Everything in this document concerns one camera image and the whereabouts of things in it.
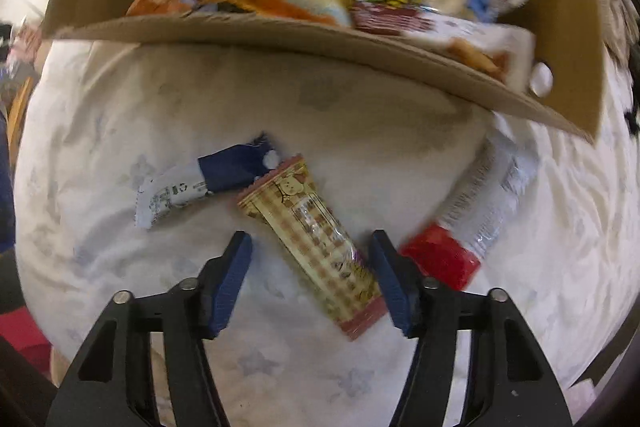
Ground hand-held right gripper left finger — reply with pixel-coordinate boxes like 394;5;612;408
47;231;253;427

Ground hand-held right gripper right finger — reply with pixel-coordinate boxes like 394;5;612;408
369;229;573;427

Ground red and white snack packet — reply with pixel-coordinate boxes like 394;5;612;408
399;137;541;292

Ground beige checkered snack packet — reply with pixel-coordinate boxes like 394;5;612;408
236;154;391;342

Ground navy and white snack packet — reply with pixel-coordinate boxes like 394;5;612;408
134;132;281;230

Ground brown cardboard box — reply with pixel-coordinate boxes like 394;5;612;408
41;0;613;144

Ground white and red snack box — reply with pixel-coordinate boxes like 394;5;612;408
350;4;537;90

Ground white printed duvet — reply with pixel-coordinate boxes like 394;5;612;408
12;39;640;427

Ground red cloth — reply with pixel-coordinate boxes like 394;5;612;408
0;307;51;360

